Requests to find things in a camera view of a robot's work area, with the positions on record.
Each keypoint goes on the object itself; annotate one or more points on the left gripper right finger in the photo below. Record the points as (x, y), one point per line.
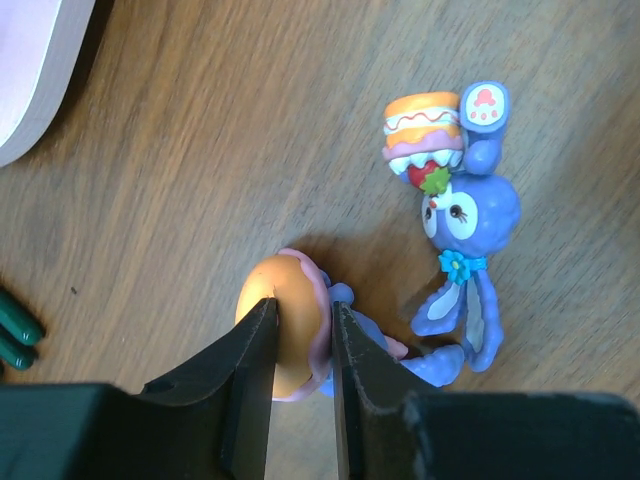
(392, 425)

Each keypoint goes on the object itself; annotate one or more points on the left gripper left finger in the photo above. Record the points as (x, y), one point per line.
(208, 418)

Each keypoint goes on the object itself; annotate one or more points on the purple octopus orange hat toy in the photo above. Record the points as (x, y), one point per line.
(305, 296)

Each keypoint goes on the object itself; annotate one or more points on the purple bear toy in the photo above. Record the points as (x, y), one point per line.
(448, 146)

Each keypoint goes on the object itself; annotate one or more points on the pink three-tier shelf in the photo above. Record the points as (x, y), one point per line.
(40, 44)

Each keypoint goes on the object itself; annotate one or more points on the gold knife green handle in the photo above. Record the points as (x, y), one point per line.
(17, 355)

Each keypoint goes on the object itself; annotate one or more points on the gold fork green handle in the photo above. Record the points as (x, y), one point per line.
(18, 321)

